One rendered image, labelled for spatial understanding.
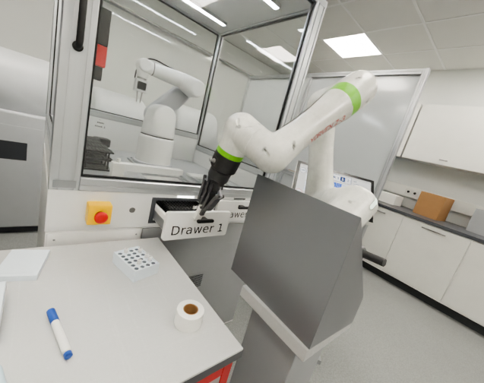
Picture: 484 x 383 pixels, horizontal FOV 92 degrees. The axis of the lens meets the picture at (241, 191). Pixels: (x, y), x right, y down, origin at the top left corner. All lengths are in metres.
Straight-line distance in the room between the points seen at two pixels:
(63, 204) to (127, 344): 0.50
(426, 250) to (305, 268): 2.80
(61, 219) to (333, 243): 0.84
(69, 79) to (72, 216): 0.43
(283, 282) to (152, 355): 0.38
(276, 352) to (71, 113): 0.96
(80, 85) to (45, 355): 0.68
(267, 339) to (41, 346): 0.60
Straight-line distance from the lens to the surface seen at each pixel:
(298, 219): 0.70
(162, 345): 0.65
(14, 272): 0.85
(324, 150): 0.99
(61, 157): 0.90
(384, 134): 2.24
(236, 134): 0.69
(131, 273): 0.80
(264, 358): 0.96
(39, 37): 4.07
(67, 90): 0.88
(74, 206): 0.95
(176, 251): 1.17
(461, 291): 3.46
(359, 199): 0.85
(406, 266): 3.51
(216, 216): 0.98
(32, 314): 0.74
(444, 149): 3.79
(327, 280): 0.67
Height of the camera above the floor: 1.24
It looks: 12 degrees down
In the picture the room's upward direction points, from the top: 15 degrees clockwise
